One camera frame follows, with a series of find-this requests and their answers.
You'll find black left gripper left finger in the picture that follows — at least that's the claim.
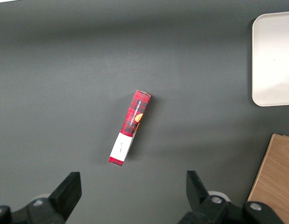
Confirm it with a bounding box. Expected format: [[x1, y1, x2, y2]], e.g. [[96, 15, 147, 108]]
[[0, 172, 82, 224]]

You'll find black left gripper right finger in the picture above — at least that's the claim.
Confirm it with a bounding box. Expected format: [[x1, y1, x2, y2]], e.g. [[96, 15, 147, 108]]
[[179, 170, 284, 224]]

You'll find wooden drawer cabinet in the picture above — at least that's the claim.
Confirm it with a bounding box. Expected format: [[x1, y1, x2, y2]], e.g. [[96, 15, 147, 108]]
[[247, 133, 289, 224]]

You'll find red plaid cookie box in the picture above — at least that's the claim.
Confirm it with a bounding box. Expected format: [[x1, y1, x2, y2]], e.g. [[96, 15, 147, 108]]
[[108, 90, 152, 168]]

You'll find beige rectangular tray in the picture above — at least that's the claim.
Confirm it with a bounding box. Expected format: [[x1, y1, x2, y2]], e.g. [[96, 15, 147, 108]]
[[251, 11, 289, 107]]

